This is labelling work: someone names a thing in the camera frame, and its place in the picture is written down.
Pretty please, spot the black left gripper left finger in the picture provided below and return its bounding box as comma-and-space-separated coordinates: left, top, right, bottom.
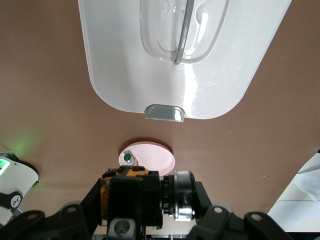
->
58, 177, 103, 240

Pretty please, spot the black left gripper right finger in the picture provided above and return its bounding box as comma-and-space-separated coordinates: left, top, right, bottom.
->
192, 181, 235, 227

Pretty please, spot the pink round plate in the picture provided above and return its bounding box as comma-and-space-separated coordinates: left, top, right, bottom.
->
117, 141, 176, 177

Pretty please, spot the white paper sheet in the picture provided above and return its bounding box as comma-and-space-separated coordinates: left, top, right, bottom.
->
266, 149, 320, 228

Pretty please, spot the white lidded storage box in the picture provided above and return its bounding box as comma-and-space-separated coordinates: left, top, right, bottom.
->
77, 0, 293, 123

